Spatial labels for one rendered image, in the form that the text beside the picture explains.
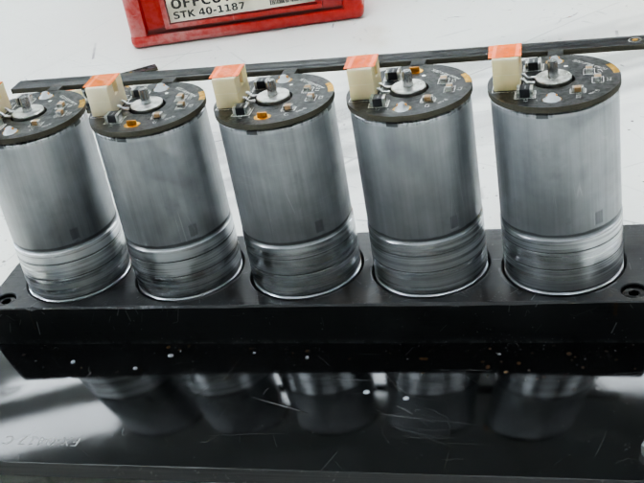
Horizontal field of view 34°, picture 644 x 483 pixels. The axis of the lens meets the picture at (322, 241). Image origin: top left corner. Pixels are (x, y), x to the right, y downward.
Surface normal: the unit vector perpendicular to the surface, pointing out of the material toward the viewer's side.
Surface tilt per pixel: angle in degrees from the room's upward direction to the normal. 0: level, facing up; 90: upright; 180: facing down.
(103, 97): 90
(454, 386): 0
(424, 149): 90
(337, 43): 0
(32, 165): 90
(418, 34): 0
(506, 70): 90
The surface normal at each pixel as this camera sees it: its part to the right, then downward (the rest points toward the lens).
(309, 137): 0.57, 0.33
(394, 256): -0.63, 0.47
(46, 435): -0.16, -0.85
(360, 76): -0.21, 0.52
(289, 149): 0.18, 0.48
